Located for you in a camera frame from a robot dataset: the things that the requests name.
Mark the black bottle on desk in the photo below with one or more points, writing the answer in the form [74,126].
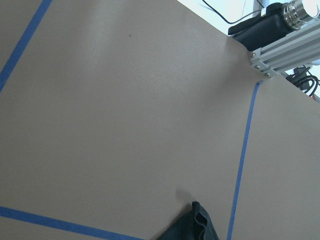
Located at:
[297,13]

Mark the black graphic t-shirt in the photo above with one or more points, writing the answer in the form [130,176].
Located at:
[193,225]

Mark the black pouch on desk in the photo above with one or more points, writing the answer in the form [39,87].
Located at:
[265,28]

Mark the aluminium frame post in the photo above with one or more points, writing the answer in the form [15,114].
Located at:
[294,50]

